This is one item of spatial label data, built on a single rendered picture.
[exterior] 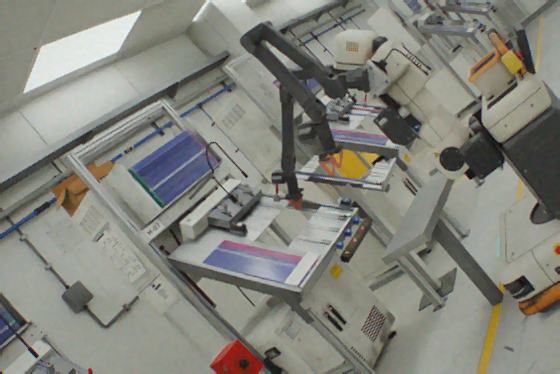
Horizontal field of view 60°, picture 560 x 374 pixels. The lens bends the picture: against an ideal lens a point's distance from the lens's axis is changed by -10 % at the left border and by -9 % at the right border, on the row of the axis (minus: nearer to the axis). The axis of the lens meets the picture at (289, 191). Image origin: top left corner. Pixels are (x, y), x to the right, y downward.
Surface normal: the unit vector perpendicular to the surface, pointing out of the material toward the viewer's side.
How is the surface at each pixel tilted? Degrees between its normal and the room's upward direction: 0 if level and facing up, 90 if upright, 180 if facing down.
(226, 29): 90
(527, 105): 90
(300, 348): 90
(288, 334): 90
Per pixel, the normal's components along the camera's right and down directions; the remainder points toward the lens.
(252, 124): -0.44, 0.47
